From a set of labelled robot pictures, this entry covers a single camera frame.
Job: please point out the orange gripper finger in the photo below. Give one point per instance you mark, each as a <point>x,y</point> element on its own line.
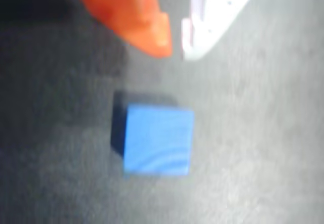
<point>126,11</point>

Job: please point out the grey felt mat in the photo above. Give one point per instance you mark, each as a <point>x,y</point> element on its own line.
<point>240,145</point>

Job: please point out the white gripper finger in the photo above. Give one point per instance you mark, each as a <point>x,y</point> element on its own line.
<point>217,11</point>

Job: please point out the blue cube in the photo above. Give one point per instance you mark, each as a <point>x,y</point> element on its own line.
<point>158,140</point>

